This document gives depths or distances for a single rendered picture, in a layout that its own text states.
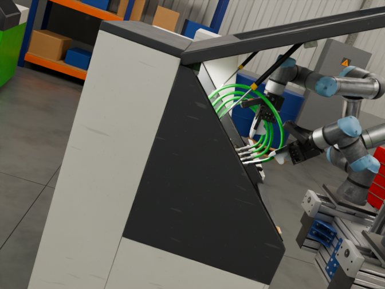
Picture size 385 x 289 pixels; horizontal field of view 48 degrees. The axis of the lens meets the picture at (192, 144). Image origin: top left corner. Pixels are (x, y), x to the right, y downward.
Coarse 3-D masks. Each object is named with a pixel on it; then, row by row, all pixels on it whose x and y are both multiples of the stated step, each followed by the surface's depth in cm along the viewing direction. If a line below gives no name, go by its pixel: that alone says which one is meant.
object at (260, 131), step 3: (255, 120) 179; (261, 120) 177; (255, 123) 177; (261, 123) 177; (258, 126) 178; (261, 126) 178; (252, 129) 179; (258, 129) 178; (261, 129) 178; (264, 129) 178; (252, 132) 178; (255, 132) 178; (258, 132) 179; (261, 132) 179; (264, 132) 178; (252, 135) 179
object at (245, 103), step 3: (267, 96) 174; (243, 99) 178; (246, 99) 177; (249, 99) 177; (252, 99) 175; (255, 99) 174; (258, 99) 174; (261, 99) 174; (240, 102) 177; (243, 102) 175; (246, 102) 175; (249, 102) 175; (252, 102) 175; (255, 102) 175; (258, 102) 174; (261, 102) 174; (264, 102) 174; (243, 105) 175; (246, 105) 175; (249, 105) 175; (252, 105) 175; (255, 105) 175
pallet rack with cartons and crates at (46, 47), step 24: (48, 0) 714; (72, 0) 644; (96, 0) 663; (144, 0) 661; (168, 24) 672; (192, 24) 673; (216, 24) 660; (24, 48) 659; (48, 48) 674; (72, 48) 708; (72, 72) 673
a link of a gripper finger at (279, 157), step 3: (270, 153) 167; (273, 153) 165; (279, 153) 164; (282, 153) 163; (285, 153) 163; (288, 153) 162; (270, 156) 167; (273, 156) 166; (276, 156) 165; (279, 156) 165; (282, 156) 164; (285, 156) 163; (276, 159) 166; (279, 159) 165; (282, 159) 164; (279, 162) 165; (282, 162) 164
